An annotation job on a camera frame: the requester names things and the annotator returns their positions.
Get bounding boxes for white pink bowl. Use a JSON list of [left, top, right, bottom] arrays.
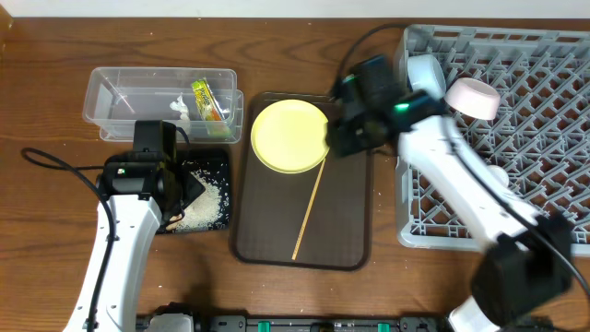
[[444, 77, 501, 121]]

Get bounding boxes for light blue bowl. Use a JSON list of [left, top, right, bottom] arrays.
[[407, 54, 446, 100]]

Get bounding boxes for crumpled white paper scrap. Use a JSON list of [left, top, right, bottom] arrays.
[[170, 95, 191, 135]]

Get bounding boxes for peanut pieces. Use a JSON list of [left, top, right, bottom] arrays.
[[165, 214, 184, 231]]

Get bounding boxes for pile of rice grains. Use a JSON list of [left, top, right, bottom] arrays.
[[172, 157, 231, 232]]

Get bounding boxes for black waste tray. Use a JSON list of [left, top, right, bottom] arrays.
[[157, 148, 231, 234]]

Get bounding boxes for grey dishwasher rack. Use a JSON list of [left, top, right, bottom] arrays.
[[394, 25, 589, 256]]

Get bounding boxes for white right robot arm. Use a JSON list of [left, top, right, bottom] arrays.
[[326, 55, 580, 331]]

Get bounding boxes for small pale green cup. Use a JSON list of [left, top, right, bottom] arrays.
[[488, 165, 510, 187]]

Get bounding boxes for clear plastic waste bin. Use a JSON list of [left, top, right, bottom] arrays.
[[83, 67, 243, 144]]

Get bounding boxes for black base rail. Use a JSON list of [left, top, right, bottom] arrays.
[[136, 302, 451, 332]]

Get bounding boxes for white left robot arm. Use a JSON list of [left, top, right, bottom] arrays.
[[65, 121, 205, 331]]

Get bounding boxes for yellow plate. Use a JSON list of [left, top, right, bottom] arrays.
[[251, 100, 329, 174]]

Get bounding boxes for wooden chopstick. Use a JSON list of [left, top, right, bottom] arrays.
[[291, 159, 326, 261]]

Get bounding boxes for dark brown serving tray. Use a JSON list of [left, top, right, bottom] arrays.
[[229, 90, 375, 272]]

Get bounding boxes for yellow green snack wrapper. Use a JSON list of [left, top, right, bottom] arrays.
[[191, 78, 230, 138]]

